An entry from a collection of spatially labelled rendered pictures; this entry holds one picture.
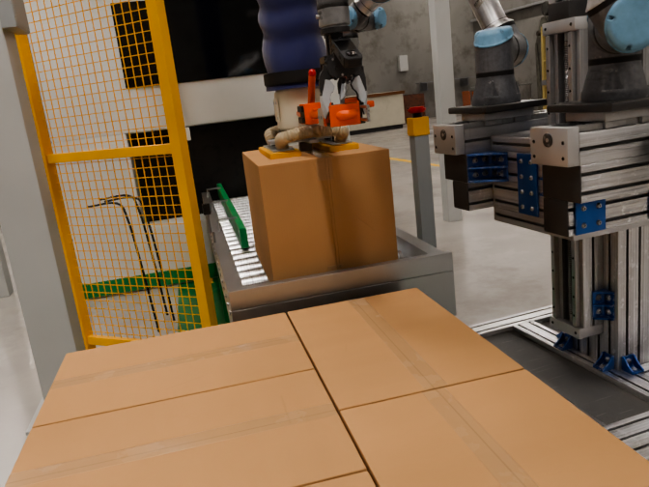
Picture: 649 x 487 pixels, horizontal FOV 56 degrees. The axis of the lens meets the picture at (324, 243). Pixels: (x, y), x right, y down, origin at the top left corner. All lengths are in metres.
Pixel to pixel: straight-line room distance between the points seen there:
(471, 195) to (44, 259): 1.56
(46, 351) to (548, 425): 1.96
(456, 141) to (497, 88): 0.21
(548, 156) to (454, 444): 0.77
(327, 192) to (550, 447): 1.04
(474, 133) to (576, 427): 1.06
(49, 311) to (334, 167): 1.28
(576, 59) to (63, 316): 1.98
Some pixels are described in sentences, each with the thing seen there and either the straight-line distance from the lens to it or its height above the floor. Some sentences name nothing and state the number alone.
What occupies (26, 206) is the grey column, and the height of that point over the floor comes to 0.86.
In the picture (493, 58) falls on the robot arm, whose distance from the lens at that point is 2.00.
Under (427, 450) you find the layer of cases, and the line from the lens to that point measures 1.07.
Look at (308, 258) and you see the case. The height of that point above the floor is 0.65.
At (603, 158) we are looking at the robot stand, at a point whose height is 0.91.
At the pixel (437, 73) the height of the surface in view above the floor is 1.18.
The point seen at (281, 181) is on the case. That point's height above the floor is 0.90.
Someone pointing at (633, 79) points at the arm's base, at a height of 1.08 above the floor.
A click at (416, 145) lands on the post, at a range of 2.44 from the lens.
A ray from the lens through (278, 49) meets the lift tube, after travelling 2.02.
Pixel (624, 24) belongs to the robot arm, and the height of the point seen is 1.20.
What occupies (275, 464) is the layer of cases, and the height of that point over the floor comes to 0.54.
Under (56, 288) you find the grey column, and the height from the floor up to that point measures 0.54.
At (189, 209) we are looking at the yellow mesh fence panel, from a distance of 2.49.
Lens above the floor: 1.13
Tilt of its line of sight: 14 degrees down
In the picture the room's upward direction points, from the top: 7 degrees counter-clockwise
